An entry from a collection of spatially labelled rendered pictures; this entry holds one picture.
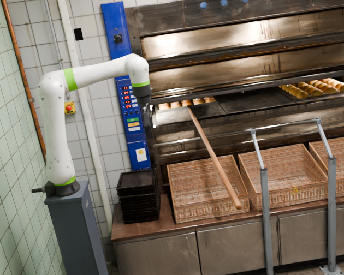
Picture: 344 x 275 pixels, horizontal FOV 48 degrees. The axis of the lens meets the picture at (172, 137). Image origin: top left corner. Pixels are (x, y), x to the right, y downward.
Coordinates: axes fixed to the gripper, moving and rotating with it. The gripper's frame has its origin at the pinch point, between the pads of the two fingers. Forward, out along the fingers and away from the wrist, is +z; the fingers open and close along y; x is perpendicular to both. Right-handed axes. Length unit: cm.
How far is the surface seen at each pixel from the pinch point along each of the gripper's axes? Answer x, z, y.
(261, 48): 88, -14, -103
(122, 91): -22, -1, -94
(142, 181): -18, 62, -64
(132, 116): -18, 20, -94
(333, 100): 143, 36, -103
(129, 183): -27, 61, -65
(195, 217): 17, 89, -46
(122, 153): -32, 49, -95
